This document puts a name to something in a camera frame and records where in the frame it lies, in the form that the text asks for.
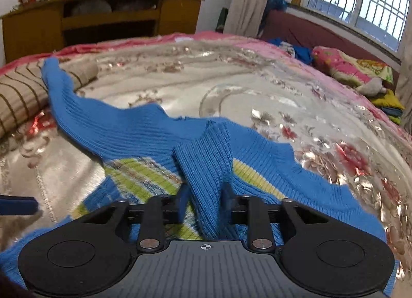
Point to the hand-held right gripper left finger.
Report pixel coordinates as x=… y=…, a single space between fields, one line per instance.
x=182 y=203

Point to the floral satin bedspread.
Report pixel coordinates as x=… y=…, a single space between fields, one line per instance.
x=225 y=75

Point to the blue folded cloth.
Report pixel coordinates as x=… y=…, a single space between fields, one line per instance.
x=394 y=114

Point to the brown striped folded garment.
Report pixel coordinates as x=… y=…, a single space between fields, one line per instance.
x=19 y=98

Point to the maroon sofa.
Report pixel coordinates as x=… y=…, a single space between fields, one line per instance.
x=309 y=30

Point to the wooden cabinet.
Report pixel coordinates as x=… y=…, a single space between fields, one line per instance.
x=32 y=30

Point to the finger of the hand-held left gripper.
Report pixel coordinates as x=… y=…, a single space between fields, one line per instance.
x=19 y=206

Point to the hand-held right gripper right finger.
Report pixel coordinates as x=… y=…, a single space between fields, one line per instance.
x=227 y=203

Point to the blue knit sweater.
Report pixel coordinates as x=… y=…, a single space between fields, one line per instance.
x=128 y=124

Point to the pink yellow floral pillow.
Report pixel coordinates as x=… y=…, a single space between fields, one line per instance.
x=341 y=62

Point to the yellow folded cloth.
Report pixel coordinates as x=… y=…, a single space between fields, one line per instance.
x=388 y=99

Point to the hanging blue cloth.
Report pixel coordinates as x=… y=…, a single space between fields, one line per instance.
x=275 y=1

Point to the grey plush toy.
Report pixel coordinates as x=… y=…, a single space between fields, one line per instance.
x=371 y=87

